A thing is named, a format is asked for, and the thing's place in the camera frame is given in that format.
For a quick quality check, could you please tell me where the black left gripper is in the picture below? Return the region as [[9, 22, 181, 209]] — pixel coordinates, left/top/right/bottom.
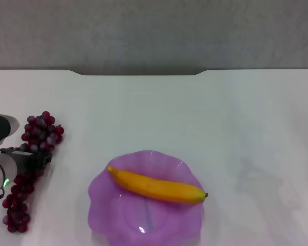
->
[[0, 143, 53, 178]]

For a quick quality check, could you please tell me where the dark red grape bunch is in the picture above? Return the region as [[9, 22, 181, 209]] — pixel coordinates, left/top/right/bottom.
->
[[2, 110, 65, 234]]

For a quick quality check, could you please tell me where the yellow banana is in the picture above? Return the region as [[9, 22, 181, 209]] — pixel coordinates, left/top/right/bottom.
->
[[107, 166, 209, 204]]

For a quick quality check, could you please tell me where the purple wavy plastic plate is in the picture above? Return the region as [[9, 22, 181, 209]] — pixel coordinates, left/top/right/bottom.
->
[[88, 149, 206, 246]]

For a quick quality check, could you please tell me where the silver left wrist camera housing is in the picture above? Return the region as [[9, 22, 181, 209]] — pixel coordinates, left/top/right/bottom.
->
[[0, 112, 20, 147]]

